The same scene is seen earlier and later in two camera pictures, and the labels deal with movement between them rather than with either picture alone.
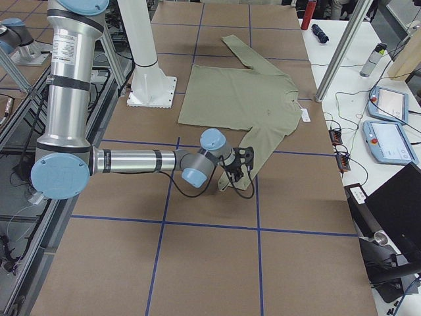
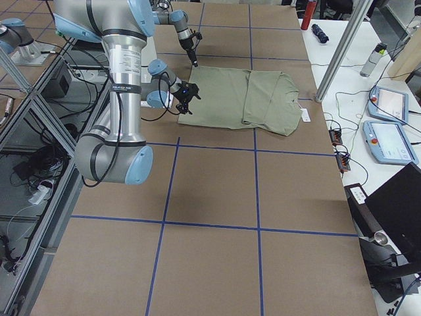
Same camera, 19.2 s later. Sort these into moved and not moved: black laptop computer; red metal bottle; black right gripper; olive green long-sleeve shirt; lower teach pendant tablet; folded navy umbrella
Moved: olive green long-sleeve shirt; black right gripper
Not moved: lower teach pendant tablet; folded navy umbrella; black laptop computer; red metal bottle
